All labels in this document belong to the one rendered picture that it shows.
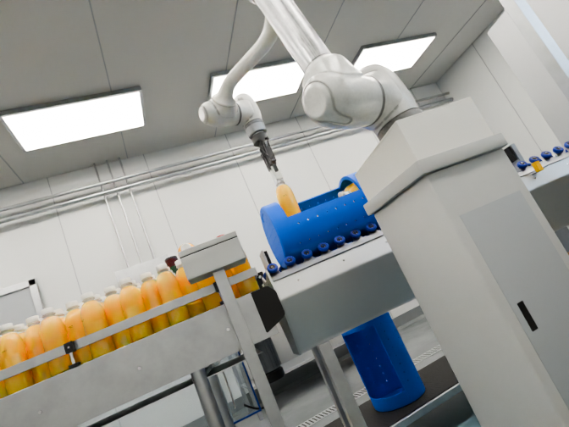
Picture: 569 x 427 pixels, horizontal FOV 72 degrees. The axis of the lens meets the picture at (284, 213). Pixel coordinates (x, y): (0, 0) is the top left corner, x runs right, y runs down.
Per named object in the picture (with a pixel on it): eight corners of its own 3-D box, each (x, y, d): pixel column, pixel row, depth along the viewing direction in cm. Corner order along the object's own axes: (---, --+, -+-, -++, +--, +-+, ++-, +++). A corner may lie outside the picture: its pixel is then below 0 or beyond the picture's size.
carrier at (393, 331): (378, 397, 220) (372, 418, 194) (314, 257, 240) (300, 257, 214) (426, 380, 213) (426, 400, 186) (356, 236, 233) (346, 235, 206)
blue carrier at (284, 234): (471, 187, 169) (439, 132, 176) (290, 263, 149) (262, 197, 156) (439, 207, 196) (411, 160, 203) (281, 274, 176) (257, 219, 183)
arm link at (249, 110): (257, 130, 183) (234, 132, 175) (245, 103, 186) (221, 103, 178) (268, 117, 175) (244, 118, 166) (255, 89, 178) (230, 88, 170)
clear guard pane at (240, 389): (259, 409, 170) (219, 305, 181) (74, 502, 152) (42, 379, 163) (259, 409, 170) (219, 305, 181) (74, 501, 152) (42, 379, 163)
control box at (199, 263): (246, 257, 128) (234, 229, 130) (187, 280, 123) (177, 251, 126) (245, 263, 137) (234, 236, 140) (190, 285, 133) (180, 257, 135)
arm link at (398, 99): (431, 106, 123) (394, 55, 129) (398, 107, 112) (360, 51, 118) (395, 138, 135) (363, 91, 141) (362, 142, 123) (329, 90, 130)
